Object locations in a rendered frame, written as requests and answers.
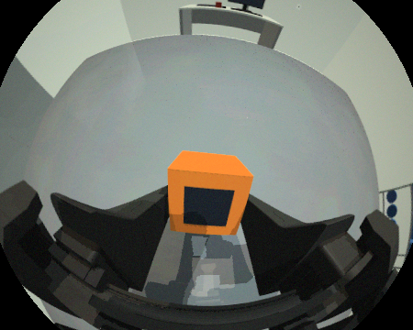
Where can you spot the orange block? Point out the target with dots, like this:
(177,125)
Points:
(207,193)

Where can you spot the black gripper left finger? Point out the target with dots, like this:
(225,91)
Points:
(129,234)

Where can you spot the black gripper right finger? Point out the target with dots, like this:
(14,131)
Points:
(279,243)

